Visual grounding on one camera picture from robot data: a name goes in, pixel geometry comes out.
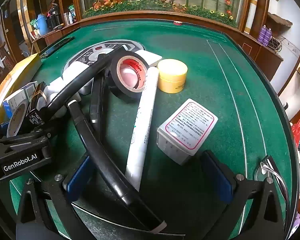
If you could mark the purple can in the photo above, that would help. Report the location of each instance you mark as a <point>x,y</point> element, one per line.
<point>268,37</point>
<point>262,33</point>

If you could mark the red bag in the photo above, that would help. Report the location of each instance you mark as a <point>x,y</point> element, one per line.
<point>297,130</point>

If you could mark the round table control panel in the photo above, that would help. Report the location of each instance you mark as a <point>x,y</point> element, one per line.
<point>105,47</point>

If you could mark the white box red-bordered label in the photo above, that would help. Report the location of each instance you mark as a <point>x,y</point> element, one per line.
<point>187,127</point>

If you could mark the red white tin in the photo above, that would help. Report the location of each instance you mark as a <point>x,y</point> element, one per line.
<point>34,34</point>

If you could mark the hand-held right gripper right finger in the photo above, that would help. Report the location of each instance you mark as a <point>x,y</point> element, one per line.
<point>216,177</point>

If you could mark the black gold-trimmed tube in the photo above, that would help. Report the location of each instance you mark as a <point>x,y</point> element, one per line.
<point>36,116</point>

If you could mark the large white spray bottle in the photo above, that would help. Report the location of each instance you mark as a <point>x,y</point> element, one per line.
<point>75,71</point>

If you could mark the black tape roll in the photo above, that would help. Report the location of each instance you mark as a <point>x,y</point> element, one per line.
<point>115,80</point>

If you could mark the wooden wall shelf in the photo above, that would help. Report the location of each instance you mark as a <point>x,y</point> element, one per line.
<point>277,21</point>

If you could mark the yellow jar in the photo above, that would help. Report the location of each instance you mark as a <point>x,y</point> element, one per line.
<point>172,80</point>

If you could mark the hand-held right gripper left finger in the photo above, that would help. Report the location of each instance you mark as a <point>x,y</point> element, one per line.
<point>77,177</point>

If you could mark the black curved bar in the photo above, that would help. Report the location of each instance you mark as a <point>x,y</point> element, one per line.
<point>85,78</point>

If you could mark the white tube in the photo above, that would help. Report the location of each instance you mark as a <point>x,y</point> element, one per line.
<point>142,135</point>

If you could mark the blue thermos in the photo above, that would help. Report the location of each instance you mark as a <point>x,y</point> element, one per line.
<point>42,25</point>

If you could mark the white labelled carton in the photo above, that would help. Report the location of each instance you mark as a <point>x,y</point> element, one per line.
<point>31,87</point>

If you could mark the yellow cardboard box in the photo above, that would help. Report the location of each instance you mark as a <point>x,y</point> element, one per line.
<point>20,72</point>

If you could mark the blue white small box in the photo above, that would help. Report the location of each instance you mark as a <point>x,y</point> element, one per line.
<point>8,103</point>

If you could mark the white square box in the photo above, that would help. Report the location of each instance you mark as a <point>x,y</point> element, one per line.
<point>151,56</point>

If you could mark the black thermos kettle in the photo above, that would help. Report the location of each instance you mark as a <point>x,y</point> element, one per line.
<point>53,17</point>

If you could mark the steel flask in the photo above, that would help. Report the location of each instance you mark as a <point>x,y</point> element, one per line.
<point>66,18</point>

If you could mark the black phone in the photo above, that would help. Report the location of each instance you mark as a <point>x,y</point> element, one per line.
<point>56,47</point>

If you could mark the green white bottle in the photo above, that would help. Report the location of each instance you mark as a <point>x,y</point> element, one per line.
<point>71,15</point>

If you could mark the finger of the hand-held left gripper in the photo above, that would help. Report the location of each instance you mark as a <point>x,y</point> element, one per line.
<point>48,132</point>

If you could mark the red patterned small roll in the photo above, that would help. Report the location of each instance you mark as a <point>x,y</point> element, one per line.
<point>177,23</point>

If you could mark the green pitcher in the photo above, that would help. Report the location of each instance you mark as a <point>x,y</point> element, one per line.
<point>33,24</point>

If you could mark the black thick wand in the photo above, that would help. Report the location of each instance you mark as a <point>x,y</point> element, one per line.
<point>96,102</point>

